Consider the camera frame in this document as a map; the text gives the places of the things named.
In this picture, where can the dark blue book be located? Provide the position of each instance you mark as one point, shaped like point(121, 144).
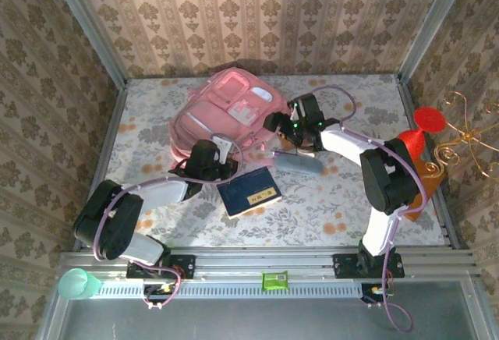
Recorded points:
point(245, 192)

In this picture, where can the grey pencil case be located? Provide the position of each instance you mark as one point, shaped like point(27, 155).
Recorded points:
point(300, 164)

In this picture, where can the pink student backpack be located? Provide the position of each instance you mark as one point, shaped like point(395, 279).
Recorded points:
point(218, 110)

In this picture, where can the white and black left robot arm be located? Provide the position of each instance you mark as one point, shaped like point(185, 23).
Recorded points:
point(128, 246)

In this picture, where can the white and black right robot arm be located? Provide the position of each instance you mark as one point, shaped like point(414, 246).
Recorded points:
point(343, 143)

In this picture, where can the green wipes packet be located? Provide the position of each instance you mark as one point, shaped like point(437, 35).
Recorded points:
point(274, 280)

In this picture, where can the red hourglass-shaped ornament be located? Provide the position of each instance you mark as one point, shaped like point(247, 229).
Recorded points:
point(429, 119)

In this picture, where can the small black control board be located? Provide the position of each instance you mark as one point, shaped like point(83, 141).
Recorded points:
point(158, 291)
point(370, 291)

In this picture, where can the orange wooden block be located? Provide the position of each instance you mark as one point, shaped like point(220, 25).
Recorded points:
point(429, 188)

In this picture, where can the translucent green plastic cup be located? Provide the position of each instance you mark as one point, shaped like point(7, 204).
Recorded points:
point(78, 283)

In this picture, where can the aluminium mounting rail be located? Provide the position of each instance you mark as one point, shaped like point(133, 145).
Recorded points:
point(253, 264)

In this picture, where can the aluminium table edge rail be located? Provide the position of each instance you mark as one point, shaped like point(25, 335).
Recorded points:
point(408, 98)
point(111, 133)

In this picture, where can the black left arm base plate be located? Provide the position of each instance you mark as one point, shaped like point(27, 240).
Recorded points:
point(183, 266)

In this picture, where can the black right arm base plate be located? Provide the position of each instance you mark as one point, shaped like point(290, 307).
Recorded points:
point(345, 266)

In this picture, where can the aluminium frame post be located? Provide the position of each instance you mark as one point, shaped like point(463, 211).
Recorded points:
point(87, 24)
point(432, 24)

